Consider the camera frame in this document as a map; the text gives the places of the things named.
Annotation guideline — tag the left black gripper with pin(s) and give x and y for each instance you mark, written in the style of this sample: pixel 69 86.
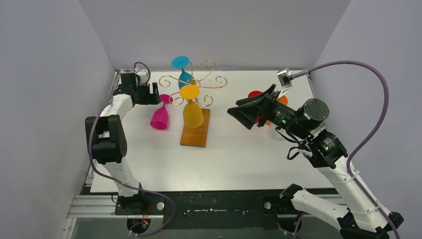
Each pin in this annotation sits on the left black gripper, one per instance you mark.
pixel 145 94

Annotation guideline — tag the clear patterned wine glass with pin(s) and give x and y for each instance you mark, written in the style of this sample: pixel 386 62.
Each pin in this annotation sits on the clear patterned wine glass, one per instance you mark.
pixel 272 132

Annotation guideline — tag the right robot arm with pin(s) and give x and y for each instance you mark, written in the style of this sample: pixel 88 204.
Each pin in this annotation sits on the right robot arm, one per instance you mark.
pixel 362 216

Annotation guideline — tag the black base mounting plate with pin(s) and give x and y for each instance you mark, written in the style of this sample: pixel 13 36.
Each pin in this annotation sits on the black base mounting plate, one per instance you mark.
pixel 201 210

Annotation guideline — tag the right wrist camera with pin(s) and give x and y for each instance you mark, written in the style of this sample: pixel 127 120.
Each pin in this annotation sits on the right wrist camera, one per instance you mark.
pixel 285 77

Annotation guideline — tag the blue wine glass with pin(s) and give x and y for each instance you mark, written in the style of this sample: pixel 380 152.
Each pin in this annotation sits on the blue wine glass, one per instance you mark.
pixel 181 62

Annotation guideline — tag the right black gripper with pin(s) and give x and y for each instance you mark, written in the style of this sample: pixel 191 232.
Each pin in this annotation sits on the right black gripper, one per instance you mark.
pixel 249 109

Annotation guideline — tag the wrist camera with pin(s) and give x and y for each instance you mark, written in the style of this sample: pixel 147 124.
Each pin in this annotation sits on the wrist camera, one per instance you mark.
pixel 285 77
pixel 142 76

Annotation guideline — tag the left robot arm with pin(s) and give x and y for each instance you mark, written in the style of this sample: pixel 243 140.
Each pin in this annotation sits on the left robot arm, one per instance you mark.
pixel 106 141

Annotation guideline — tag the yellow wine glass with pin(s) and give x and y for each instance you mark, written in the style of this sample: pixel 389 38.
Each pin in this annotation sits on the yellow wine glass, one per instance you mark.
pixel 192 113

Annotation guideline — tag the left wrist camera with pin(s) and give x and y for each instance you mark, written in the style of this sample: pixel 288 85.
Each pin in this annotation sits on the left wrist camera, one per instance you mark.
pixel 142 76

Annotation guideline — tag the orange wine glass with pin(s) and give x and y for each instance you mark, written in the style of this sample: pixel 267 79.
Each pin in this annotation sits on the orange wine glass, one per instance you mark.
pixel 283 100

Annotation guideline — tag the magenta wine glass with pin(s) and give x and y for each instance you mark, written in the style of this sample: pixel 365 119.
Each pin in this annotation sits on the magenta wine glass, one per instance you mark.
pixel 160 118

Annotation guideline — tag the red wine glass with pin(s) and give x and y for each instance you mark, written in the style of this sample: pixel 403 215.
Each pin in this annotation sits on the red wine glass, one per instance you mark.
pixel 254 94

